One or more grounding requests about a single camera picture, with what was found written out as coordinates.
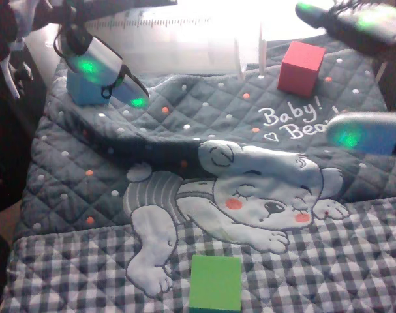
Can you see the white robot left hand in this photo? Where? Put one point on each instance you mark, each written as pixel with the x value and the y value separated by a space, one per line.
pixel 96 62

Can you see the large clear plastic syringe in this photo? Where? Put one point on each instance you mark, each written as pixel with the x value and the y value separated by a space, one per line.
pixel 184 49

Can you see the blue cube block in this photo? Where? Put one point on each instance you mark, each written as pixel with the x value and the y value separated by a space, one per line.
pixel 83 93

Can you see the grey bear print quilt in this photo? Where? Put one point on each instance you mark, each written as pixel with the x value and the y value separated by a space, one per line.
pixel 217 169

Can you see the red cube block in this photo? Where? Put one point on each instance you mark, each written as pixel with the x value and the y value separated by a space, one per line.
pixel 300 70

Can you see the green cube block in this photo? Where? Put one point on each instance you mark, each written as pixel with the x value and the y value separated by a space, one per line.
pixel 215 283

